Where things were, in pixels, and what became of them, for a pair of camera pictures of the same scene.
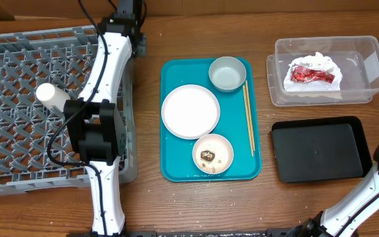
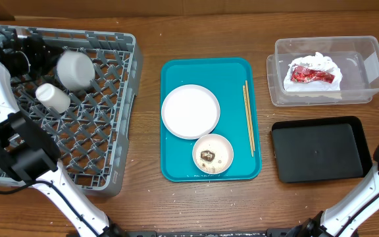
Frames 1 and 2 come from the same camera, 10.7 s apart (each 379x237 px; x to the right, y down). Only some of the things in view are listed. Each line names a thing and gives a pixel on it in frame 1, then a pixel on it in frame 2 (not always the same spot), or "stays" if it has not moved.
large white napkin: [316, 62] stays
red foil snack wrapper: [301, 74] stays
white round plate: [190, 112] stays
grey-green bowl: [227, 74] to [75, 70]
